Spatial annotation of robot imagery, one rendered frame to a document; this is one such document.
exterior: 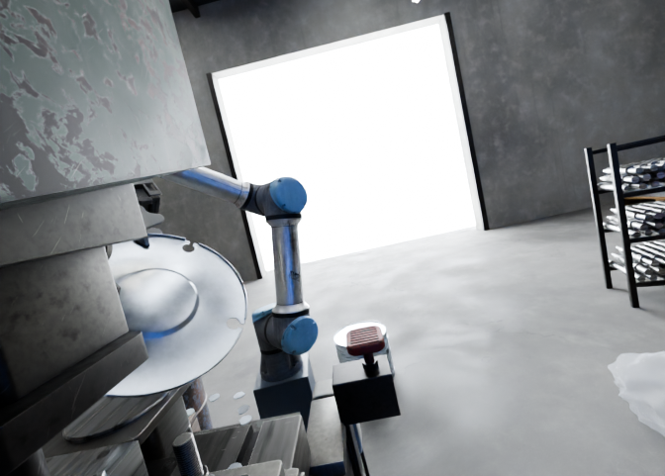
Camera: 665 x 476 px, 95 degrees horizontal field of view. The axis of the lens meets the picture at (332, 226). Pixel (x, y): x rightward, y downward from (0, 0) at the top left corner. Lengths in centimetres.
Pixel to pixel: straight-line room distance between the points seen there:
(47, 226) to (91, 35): 16
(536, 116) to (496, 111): 61
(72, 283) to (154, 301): 20
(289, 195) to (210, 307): 45
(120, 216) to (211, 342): 24
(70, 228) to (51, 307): 7
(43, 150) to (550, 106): 589
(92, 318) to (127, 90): 22
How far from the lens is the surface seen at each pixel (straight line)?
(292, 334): 93
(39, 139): 23
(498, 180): 542
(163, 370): 52
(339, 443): 54
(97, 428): 51
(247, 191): 102
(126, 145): 28
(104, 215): 39
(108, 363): 37
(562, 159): 593
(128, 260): 62
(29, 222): 34
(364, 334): 52
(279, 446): 46
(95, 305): 40
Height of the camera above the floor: 98
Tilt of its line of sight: 5 degrees down
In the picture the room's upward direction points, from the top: 13 degrees counter-clockwise
